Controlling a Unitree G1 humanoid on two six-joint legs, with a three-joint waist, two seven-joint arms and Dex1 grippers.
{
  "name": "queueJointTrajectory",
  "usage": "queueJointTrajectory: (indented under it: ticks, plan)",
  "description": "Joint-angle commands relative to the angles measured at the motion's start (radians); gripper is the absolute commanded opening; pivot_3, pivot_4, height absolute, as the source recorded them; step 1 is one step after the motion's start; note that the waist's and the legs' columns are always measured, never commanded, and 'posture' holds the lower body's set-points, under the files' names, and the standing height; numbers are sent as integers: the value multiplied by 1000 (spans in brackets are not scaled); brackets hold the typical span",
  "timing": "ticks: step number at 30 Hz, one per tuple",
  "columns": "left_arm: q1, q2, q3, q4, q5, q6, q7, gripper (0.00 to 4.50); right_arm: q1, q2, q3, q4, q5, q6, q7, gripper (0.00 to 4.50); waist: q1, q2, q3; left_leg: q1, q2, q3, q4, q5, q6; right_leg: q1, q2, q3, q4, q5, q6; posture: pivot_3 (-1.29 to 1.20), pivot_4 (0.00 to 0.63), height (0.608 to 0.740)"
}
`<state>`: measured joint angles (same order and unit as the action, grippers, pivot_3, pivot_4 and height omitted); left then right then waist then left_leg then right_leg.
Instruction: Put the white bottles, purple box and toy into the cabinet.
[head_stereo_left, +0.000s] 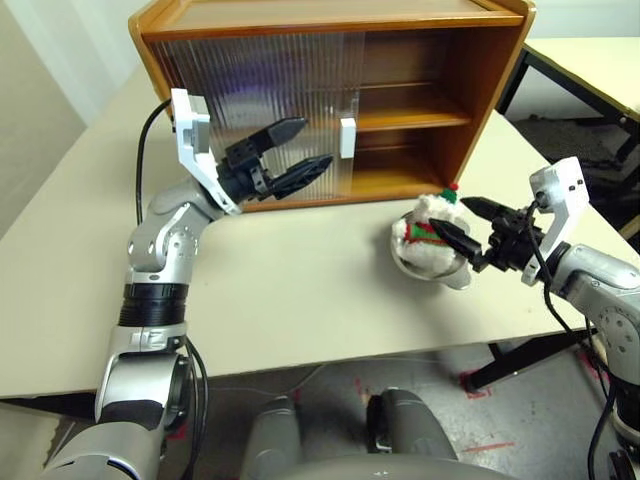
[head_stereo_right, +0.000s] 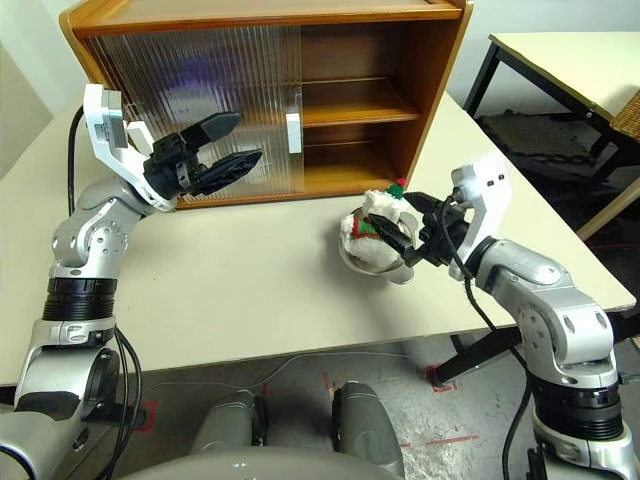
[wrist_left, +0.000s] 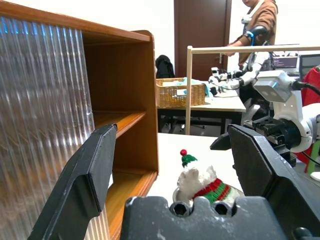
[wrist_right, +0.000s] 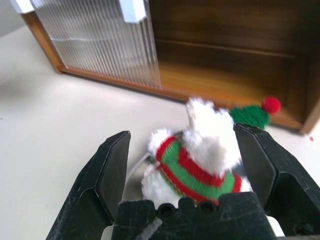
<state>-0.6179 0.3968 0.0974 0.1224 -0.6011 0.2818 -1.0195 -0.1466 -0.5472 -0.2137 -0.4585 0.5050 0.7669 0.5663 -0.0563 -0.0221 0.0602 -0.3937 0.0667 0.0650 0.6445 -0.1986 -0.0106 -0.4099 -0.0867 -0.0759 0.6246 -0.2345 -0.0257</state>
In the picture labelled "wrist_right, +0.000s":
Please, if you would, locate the white door handle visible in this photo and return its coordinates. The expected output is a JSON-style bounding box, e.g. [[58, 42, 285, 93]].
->
[[9, 0, 36, 14], [119, 0, 148, 25]]

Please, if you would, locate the wooden cabinet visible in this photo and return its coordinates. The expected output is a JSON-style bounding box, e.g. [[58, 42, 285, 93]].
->
[[19, 0, 320, 136]]

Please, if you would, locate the white plush toy striped sweater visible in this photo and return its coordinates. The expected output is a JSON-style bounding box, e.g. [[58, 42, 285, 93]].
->
[[141, 96, 282, 205]]

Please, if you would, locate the ribbed clear sliding door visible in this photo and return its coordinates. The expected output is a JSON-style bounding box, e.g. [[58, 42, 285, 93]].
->
[[36, 0, 161, 89], [28, 0, 153, 87]]

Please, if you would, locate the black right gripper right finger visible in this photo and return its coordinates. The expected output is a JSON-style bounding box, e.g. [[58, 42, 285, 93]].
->
[[233, 122, 320, 237]]

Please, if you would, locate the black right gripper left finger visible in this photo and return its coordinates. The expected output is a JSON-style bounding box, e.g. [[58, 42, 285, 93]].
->
[[46, 129, 132, 240]]

